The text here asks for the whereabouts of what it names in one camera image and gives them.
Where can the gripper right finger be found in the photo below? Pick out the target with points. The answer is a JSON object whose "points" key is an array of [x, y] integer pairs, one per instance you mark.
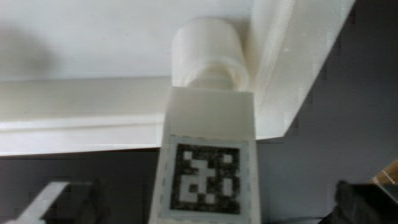
{"points": [[366, 204]]}

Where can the white leg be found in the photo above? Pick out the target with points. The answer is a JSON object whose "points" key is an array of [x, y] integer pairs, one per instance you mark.
{"points": [[206, 183]]}

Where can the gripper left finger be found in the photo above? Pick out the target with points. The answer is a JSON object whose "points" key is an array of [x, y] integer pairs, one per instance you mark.
{"points": [[67, 204]]}

